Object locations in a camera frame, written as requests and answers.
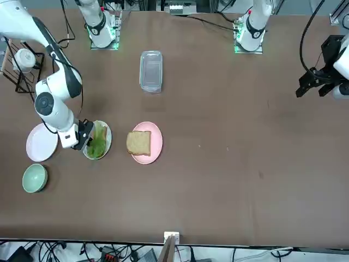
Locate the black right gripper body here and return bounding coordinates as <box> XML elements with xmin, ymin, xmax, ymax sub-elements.
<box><xmin>71</xmin><ymin>118</ymin><xmax>95</xmax><ymax>151</ymax></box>

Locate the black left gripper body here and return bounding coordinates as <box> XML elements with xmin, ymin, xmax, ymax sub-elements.
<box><xmin>321</xmin><ymin>34</ymin><xmax>345</xmax><ymax>73</ymax></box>

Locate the green lettuce leaf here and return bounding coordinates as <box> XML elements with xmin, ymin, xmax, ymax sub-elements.
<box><xmin>86</xmin><ymin>122</ymin><xmax>107</xmax><ymax>159</ymax></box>

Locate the pale green bowl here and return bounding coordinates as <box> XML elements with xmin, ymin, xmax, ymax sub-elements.
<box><xmin>22</xmin><ymin>163</ymin><xmax>49</xmax><ymax>193</ymax></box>

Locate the white round plate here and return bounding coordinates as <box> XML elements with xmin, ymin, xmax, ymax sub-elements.
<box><xmin>82</xmin><ymin>120</ymin><xmax>112</xmax><ymax>160</ymax></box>
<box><xmin>26</xmin><ymin>122</ymin><xmax>59</xmax><ymax>162</ymax></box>

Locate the pink round plate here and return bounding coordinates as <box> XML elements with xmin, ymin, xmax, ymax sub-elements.
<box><xmin>130</xmin><ymin>121</ymin><xmax>164</xmax><ymax>165</ymax></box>

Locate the clear plastic container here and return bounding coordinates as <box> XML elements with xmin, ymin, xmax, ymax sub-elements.
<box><xmin>139</xmin><ymin>50</ymin><xmax>164</xmax><ymax>95</ymax></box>

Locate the white cup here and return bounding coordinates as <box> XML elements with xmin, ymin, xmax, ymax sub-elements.
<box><xmin>13</xmin><ymin>48</ymin><xmax>38</xmax><ymax>74</ymax></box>

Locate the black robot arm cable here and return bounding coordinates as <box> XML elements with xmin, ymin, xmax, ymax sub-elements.
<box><xmin>0</xmin><ymin>0</ymin><xmax>85</xmax><ymax>134</ymax></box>
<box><xmin>299</xmin><ymin>0</ymin><xmax>327</xmax><ymax>73</ymax></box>

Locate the aluminium corner bracket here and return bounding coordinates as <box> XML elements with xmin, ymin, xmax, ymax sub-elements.
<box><xmin>329</xmin><ymin>0</ymin><xmax>349</xmax><ymax>25</ymax></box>

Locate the black wire cup rack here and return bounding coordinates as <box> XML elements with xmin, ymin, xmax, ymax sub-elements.
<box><xmin>0</xmin><ymin>38</ymin><xmax>46</xmax><ymax>94</ymax></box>

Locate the black base cable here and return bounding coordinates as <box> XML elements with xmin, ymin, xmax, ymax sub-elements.
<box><xmin>174</xmin><ymin>13</ymin><xmax>238</xmax><ymax>31</ymax></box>

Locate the aluminium frame post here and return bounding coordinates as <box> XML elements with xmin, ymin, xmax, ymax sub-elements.
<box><xmin>158</xmin><ymin>231</ymin><xmax>180</xmax><ymax>262</ymax></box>

